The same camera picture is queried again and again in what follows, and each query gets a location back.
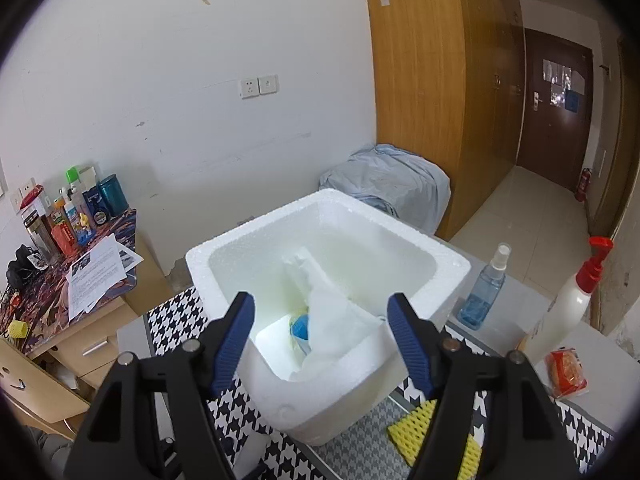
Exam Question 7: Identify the wooden desk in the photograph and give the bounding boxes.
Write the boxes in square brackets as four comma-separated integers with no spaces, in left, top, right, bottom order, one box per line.
[0,207,173,428]

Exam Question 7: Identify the red fire extinguisher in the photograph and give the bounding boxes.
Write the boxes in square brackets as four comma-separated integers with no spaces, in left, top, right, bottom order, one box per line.
[575,167,593,202]

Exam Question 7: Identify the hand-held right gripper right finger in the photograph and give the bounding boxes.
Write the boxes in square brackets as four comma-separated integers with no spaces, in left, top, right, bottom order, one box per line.
[387,292,583,480]

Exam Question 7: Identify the red snack packet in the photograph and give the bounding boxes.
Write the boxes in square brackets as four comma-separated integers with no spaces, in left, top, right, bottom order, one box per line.
[544,347,589,401]

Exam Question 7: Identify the brown bottle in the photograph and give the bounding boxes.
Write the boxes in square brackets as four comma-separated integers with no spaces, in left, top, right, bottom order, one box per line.
[47,197,68,231]

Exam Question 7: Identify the teal can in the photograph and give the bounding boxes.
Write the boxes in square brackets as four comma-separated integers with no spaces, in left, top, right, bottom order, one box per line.
[96,174,126,218]

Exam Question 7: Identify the blue face mask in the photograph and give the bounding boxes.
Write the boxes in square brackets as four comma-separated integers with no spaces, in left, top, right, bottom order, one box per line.
[290,314,313,346]

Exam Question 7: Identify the silver flask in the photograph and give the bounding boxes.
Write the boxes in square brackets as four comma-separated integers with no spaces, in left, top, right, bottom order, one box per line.
[21,209,48,261]

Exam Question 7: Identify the yellow sponge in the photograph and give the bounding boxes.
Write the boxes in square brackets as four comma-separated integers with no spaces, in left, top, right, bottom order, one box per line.
[387,400,483,476]

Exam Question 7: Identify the red and white box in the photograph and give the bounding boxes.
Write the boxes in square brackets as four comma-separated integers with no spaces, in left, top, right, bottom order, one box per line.
[22,185,51,211]

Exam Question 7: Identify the plastic bag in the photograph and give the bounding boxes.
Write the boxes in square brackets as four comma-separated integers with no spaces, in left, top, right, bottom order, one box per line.
[282,252,388,383]

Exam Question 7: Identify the black cable bundle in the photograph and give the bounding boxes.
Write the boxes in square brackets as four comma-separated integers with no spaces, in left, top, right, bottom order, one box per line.
[6,244,38,288]

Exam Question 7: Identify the wooden wardrobe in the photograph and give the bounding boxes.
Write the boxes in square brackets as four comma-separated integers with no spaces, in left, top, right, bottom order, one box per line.
[361,0,526,241]

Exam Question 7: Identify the wooden side door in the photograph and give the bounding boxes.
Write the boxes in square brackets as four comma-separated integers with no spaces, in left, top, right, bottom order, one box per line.
[592,35,636,241]

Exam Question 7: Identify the blue-grey cloth cover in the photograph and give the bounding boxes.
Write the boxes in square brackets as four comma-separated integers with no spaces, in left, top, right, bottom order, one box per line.
[319,144,452,235]

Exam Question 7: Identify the bottle with yellow figure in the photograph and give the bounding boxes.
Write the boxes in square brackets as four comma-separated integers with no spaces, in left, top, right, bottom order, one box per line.
[70,200,96,246]

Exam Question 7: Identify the houndstooth table mat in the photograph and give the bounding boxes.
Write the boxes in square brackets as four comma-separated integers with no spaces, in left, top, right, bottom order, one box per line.
[145,287,616,480]

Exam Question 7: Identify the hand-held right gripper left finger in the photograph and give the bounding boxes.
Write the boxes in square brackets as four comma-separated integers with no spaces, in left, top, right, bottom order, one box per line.
[62,291,257,480]

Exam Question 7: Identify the dark brown door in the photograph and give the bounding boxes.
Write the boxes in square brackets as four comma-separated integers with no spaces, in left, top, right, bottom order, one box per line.
[516,27,594,192]

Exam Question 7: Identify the white foam box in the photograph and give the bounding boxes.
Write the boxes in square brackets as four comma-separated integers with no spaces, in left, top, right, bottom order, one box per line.
[185,189,472,447]

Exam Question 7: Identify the white red pump bottle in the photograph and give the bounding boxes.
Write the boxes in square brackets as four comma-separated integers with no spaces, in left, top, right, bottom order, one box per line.
[517,236,614,366]

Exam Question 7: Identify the white door notice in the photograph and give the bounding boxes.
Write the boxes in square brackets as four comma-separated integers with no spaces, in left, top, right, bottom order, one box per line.
[542,59,586,92]

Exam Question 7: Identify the printed paper sheets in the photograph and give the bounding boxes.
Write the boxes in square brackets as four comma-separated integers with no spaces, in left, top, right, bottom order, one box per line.
[66,232,145,321]

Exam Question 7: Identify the blue spray bottle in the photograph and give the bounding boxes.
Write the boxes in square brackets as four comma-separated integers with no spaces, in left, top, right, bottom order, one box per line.
[457,242,513,332]

